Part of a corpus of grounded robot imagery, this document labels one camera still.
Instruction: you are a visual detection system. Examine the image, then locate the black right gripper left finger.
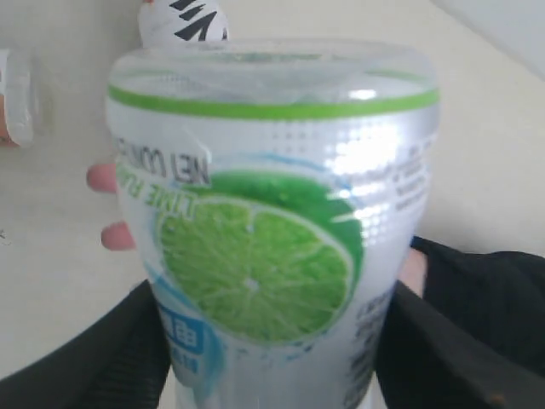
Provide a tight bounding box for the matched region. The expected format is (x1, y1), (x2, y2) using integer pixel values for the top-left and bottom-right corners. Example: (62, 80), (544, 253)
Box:
(1, 281), (170, 409)

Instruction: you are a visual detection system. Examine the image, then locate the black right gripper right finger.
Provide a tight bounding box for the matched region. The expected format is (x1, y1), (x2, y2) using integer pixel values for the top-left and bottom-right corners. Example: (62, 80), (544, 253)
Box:
(376, 283), (544, 409)

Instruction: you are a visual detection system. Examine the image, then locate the tea bottle with bird label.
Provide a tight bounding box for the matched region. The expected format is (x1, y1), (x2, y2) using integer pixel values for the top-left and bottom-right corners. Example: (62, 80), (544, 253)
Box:
(1, 49), (34, 147)

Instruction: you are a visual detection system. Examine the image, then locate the pink peach drink bottle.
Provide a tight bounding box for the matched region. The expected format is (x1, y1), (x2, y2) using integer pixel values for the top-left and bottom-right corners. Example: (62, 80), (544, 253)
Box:
(138, 0), (229, 48)

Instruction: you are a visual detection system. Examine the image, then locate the black sleeved forearm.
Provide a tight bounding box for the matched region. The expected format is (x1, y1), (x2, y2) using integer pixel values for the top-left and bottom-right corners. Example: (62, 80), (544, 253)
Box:
(411, 237), (544, 376)

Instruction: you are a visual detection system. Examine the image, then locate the lime label drink bottle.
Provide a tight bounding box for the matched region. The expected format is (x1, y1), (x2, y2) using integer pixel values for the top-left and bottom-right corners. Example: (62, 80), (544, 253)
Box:
(106, 39), (439, 408)

